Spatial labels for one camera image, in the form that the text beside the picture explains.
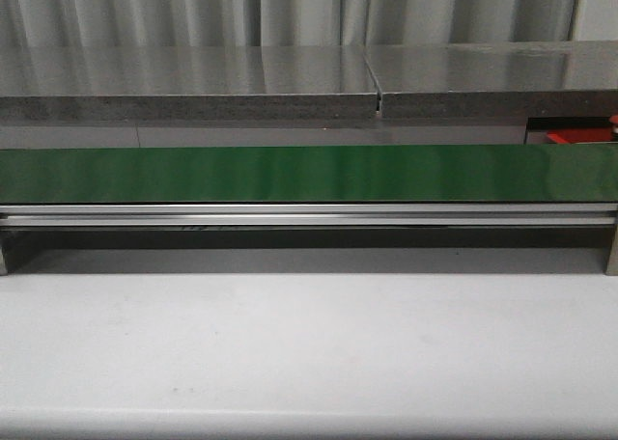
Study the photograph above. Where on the green conveyor belt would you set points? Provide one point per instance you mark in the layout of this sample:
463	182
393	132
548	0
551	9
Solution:
330	174

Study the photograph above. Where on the grey pleated curtain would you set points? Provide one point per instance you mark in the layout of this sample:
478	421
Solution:
97	23

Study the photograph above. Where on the red plastic tray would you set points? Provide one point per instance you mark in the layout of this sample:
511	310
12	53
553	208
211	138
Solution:
570	136

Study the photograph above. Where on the grey stone counter slab left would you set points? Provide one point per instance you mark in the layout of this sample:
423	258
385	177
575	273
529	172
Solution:
185	84

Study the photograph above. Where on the grey stone counter slab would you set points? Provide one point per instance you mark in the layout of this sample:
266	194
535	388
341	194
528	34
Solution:
185	84
540	79

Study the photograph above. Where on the left conveyor support leg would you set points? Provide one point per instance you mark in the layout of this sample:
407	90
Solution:
8	256

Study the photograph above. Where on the conveyor support leg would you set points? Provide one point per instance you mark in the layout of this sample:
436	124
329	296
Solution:
8	256
611	262

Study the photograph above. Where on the grey stone counter slab right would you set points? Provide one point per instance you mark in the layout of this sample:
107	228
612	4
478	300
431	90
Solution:
540	79

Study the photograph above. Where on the aluminium conveyor frame rail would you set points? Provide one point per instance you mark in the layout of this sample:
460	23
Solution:
34	217

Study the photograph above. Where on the right conveyor support leg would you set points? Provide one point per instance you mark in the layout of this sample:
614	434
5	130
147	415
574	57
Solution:
611	262

